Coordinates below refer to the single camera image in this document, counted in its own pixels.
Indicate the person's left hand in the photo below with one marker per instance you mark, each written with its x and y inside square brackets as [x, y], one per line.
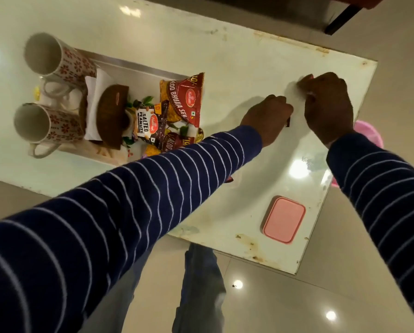
[267, 119]

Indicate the person's right hand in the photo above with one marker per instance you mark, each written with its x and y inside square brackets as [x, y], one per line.
[328, 107]

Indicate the person's left fingers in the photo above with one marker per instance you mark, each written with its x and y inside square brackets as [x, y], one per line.
[279, 103]

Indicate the person's right thumb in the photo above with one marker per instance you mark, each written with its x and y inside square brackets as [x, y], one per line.
[305, 83]

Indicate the person's right forearm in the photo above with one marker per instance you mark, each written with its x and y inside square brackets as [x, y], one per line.
[383, 190]

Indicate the person's left forearm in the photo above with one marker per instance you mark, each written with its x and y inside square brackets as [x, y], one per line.
[123, 211]

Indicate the black chair leg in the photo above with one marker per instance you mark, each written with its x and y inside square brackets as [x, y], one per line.
[342, 20]

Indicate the pink plastic bucket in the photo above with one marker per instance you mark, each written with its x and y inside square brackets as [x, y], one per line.
[368, 132]

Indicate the small red object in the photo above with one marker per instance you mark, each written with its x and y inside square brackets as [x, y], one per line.
[229, 179]

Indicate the large red snack packet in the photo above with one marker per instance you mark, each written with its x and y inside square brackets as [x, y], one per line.
[186, 100]

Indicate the red chair seat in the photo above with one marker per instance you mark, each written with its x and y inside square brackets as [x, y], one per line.
[361, 1]

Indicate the small maroon snack packet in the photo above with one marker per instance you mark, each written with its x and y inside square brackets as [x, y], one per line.
[174, 140]

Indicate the pink plastic lid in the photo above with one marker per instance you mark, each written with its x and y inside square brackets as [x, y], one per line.
[284, 220]

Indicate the dark peanut snack packet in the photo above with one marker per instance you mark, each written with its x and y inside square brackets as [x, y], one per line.
[150, 123]

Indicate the rectangular metal tray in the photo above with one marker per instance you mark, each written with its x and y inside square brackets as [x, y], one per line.
[137, 81]

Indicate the brown wooden napkin holder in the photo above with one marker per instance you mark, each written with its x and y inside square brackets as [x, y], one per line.
[111, 116]

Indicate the white paper napkins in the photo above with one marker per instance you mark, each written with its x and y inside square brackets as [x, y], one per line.
[95, 100]

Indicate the person's jeans leg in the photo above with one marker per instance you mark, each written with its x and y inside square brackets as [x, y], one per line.
[201, 291]

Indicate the white floral mug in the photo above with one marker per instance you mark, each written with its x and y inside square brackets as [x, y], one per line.
[59, 60]
[47, 125]

